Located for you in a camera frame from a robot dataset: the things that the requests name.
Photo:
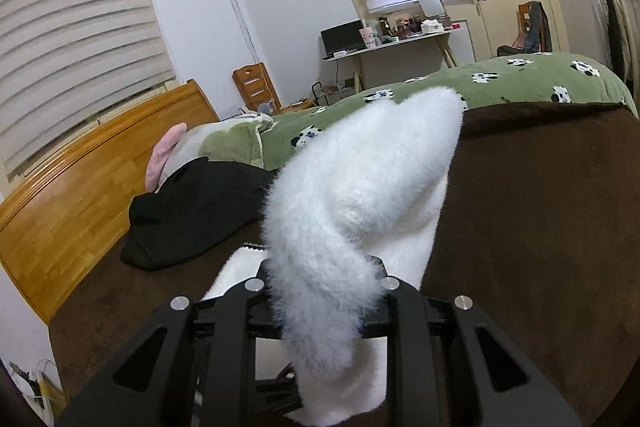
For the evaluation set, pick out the beige hanging coat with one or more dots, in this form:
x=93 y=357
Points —
x=622 y=22

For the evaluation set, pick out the white desk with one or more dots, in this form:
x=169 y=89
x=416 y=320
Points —
x=400 y=43

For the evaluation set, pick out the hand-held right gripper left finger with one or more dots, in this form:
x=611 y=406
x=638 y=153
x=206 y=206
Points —
x=250 y=302

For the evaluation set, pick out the small wooden chair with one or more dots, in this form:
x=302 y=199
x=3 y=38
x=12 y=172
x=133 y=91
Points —
x=252 y=87

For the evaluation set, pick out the white tissue box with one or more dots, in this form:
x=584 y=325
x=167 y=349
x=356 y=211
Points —
x=431 y=28

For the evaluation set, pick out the white fuzzy cardigan jacket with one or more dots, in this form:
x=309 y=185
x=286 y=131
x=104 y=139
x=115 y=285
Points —
x=360 y=187

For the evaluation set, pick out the pink plush pillow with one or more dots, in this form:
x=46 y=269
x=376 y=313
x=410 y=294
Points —
x=162 y=157

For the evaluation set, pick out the black garment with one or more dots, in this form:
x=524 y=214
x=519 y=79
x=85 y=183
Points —
x=200 y=207

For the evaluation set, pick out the black monitor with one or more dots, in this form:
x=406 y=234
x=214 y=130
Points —
x=342 y=38

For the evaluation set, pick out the white hanging shirt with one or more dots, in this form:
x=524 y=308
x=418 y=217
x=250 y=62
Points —
x=597 y=17

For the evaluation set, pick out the wide white window blind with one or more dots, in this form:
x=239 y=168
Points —
x=75 y=32

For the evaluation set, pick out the green and white pillow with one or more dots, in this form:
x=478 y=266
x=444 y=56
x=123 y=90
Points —
x=230 y=142

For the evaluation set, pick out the brown blanket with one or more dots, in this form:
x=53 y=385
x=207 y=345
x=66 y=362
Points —
x=525 y=217

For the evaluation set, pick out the pink cup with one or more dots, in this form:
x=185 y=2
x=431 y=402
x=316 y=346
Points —
x=368 y=38

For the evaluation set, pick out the yellow bag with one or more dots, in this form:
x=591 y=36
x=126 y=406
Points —
x=47 y=392

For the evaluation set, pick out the wooden chair with clothes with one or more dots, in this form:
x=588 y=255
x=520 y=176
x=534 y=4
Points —
x=532 y=27

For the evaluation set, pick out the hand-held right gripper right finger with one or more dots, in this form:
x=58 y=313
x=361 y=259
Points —
x=400 y=302

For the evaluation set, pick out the black metal stand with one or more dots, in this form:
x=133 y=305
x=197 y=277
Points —
x=322 y=92

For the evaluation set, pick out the green panda-print blanket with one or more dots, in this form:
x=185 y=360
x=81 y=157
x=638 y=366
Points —
x=525 y=82

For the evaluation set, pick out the wooden headboard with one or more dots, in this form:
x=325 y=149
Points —
x=75 y=197

